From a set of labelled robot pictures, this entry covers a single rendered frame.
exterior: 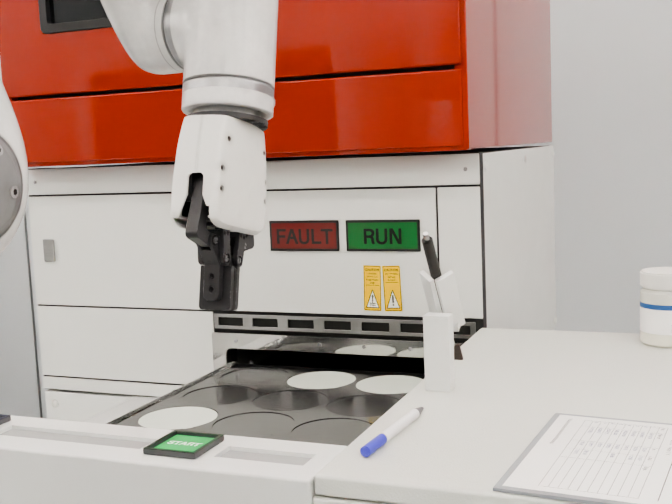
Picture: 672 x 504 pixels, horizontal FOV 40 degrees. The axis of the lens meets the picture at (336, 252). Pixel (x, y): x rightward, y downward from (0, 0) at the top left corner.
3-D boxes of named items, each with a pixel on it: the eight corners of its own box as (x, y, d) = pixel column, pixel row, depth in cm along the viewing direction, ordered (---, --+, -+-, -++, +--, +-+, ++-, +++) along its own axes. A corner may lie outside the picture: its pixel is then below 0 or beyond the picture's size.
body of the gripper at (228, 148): (219, 124, 90) (213, 237, 89) (162, 99, 81) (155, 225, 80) (288, 120, 87) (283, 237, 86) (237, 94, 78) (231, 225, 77)
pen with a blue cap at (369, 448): (417, 403, 93) (359, 446, 80) (426, 403, 92) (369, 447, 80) (417, 412, 93) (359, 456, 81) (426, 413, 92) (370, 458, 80)
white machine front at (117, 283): (52, 385, 169) (34, 168, 164) (489, 417, 138) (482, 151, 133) (41, 390, 166) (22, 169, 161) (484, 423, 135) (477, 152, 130)
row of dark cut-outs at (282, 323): (216, 327, 151) (215, 312, 151) (476, 338, 135) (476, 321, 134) (214, 328, 151) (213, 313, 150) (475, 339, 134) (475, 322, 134)
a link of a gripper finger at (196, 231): (206, 152, 82) (227, 200, 85) (172, 209, 76) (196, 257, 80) (218, 152, 81) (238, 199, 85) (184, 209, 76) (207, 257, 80)
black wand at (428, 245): (430, 237, 95) (433, 229, 96) (417, 237, 96) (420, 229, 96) (462, 363, 108) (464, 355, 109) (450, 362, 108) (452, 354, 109)
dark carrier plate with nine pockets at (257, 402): (237, 366, 146) (237, 363, 145) (447, 379, 133) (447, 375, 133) (107, 433, 114) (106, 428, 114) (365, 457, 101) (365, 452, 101)
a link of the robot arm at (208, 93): (214, 102, 90) (212, 132, 90) (164, 79, 82) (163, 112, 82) (291, 97, 87) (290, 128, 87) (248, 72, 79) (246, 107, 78)
